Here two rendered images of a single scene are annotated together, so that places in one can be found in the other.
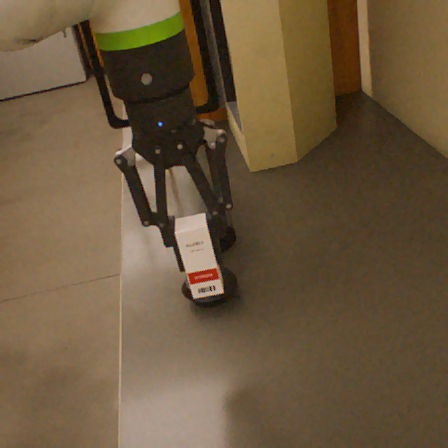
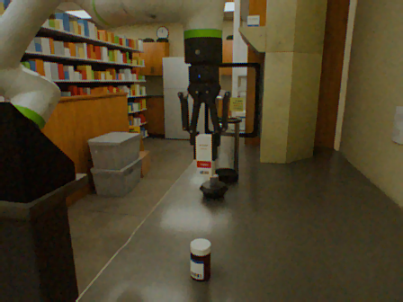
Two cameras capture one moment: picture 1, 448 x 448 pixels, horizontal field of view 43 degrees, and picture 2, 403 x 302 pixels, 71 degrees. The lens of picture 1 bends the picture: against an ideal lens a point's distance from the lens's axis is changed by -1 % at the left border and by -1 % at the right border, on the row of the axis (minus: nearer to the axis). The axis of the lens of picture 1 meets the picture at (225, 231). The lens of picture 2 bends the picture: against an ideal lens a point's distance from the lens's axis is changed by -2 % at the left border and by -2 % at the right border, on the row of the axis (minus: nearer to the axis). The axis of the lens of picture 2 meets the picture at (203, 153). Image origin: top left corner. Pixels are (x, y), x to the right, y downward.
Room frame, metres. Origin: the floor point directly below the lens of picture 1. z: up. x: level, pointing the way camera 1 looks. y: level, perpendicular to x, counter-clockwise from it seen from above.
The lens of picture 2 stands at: (-0.08, -0.12, 1.29)
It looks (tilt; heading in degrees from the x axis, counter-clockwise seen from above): 14 degrees down; 14
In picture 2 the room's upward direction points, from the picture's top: straight up
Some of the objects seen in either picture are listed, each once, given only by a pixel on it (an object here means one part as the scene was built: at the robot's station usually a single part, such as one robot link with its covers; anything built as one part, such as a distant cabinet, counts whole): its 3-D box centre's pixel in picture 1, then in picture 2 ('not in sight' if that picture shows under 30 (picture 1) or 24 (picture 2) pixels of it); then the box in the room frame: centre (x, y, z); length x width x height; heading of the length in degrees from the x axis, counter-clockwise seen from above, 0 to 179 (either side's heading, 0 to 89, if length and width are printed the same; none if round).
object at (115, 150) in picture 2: not in sight; (117, 149); (2.91, 1.67, 0.49); 0.60 x 0.42 x 0.33; 3
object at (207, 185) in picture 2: (208, 279); (213, 185); (0.75, 0.04, 0.97); 0.09 x 0.09 x 0.07
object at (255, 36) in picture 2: not in sight; (252, 44); (1.33, -0.02, 1.46); 0.32 x 0.11 x 0.10; 3
